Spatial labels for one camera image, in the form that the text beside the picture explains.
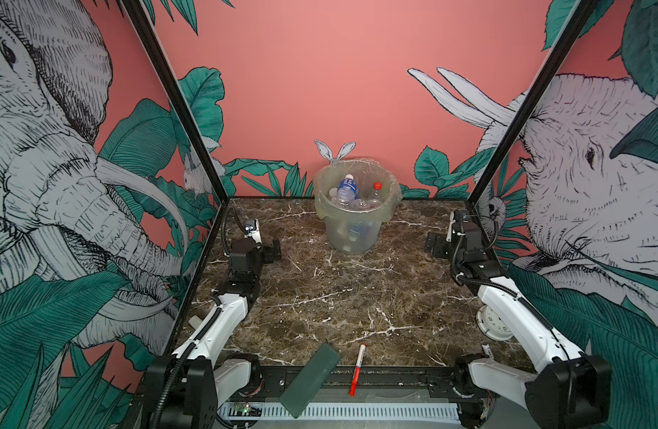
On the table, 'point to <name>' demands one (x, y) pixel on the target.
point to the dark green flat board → (307, 383)
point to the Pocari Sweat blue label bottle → (360, 204)
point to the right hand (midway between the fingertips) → (441, 232)
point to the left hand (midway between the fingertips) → (260, 232)
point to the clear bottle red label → (377, 186)
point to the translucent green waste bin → (350, 231)
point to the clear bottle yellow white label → (333, 194)
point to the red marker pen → (358, 369)
